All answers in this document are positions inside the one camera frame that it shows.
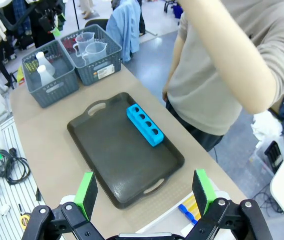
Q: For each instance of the grey basket holding flasks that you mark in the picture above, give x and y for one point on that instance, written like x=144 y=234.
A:
x=56 y=92

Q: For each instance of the person black trousers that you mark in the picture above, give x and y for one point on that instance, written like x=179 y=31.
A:
x=202 y=135

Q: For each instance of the person left forearm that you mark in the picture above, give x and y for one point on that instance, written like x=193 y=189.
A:
x=232 y=62

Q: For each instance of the person right hand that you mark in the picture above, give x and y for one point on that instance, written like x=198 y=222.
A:
x=165 y=92

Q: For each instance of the yellow tape measure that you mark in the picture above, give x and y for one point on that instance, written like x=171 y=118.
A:
x=24 y=220

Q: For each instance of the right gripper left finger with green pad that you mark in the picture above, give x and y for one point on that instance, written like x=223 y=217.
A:
x=86 y=197

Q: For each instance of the black slatted crate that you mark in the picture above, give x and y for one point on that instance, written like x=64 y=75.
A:
x=273 y=156

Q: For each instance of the white plastic conical flask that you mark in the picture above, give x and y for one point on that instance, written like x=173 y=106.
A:
x=42 y=59
x=45 y=76

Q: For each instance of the person right forearm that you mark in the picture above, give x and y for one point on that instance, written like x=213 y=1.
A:
x=175 y=57

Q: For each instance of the dark brown serving tray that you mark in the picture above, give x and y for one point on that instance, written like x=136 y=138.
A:
x=121 y=155

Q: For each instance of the white perforated plastic basket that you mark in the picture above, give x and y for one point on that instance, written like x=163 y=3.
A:
x=165 y=213

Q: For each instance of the grey basket holding beakers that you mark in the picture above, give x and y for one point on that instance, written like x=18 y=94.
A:
x=99 y=72

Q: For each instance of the person beige sweater torso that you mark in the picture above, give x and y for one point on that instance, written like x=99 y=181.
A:
x=207 y=87

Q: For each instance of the blue test tube rack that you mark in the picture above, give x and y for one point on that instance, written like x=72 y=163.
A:
x=144 y=125

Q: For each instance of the white plastic bag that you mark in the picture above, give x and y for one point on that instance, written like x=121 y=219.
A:
x=267 y=127

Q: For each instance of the clear plastic measuring beaker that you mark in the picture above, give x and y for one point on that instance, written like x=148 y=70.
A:
x=82 y=41
x=95 y=52

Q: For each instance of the black chair backrest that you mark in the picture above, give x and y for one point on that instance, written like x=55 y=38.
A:
x=96 y=23

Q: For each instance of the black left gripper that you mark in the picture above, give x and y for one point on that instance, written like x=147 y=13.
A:
x=47 y=20

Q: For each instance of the black light stand pole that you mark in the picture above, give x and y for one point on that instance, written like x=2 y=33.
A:
x=76 y=15

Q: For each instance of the yellow test tube blue cap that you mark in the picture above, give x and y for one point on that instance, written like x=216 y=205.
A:
x=191 y=217
x=183 y=208

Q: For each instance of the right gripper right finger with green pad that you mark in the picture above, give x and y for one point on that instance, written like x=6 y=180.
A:
x=203 y=192

